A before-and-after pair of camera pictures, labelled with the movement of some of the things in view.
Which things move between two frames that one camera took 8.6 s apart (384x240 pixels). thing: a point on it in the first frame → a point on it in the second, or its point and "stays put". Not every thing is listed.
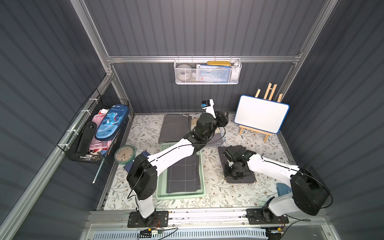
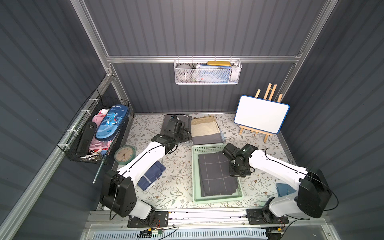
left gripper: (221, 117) → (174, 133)
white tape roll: (184, 72) stays put
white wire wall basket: (206, 71) stays put
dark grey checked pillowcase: (184, 175) → (215, 178)
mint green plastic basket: (162, 183) → (197, 197)
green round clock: (125, 154) stays put
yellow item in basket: (225, 63) stays put
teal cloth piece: (282, 189) stays put
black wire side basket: (92, 137) stays put
